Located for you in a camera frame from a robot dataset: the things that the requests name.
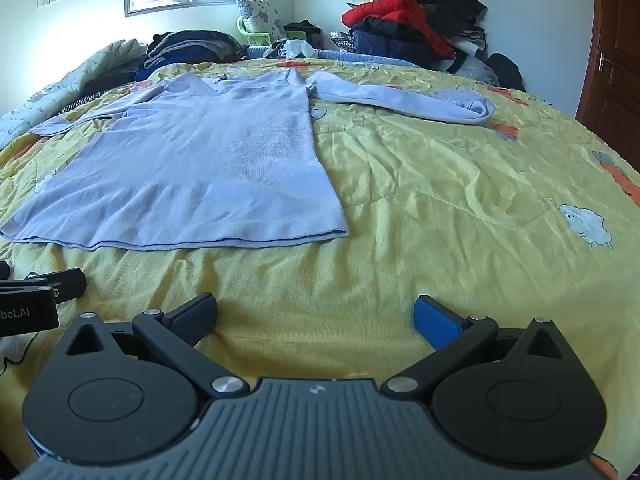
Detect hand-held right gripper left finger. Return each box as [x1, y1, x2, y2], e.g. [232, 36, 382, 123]
[64, 292, 251, 402]

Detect pale patterned quilt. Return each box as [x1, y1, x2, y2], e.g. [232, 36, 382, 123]
[0, 39, 151, 151]

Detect blue knitted blanket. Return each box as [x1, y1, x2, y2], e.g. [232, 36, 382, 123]
[245, 45, 426, 68]

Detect lavender knit sweater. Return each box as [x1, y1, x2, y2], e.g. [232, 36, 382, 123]
[0, 67, 496, 252]

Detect black bag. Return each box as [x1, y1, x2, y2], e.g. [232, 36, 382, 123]
[487, 52, 526, 92]

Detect brown wooden door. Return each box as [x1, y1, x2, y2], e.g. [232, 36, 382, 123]
[575, 0, 640, 156]

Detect white plastic bag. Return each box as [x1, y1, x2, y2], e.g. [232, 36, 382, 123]
[265, 38, 318, 59]

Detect green plastic chair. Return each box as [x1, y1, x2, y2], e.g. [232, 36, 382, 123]
[236, 16, 306, 47]

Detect clear plastic bag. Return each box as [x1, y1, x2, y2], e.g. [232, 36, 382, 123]
[450, 27, 501, 86]

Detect red puffer jacket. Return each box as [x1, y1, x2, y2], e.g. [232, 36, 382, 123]
[341, 0, 457, 58]

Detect pile of dark folded clothes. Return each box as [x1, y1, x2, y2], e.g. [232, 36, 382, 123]
[135, 30, 248, 81]

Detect white floral pillow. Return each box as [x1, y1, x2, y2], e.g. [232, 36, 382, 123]
[236, 0, 288, 41]

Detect dark clothes on chair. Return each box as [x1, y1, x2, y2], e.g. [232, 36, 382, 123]
[283, 20, 323, 46]

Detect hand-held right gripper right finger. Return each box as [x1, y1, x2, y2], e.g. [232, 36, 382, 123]
[381, 295, 576, 402]

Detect navy puffer jacket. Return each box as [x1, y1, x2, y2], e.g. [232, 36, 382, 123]
[350, 17, 451, 68]

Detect black white striped cloth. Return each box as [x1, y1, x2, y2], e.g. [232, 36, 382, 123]
[55, 85, 136, 116]

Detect yellow cartoon printed quilt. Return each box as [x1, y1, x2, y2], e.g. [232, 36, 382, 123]
[0, 57, 640, 480]

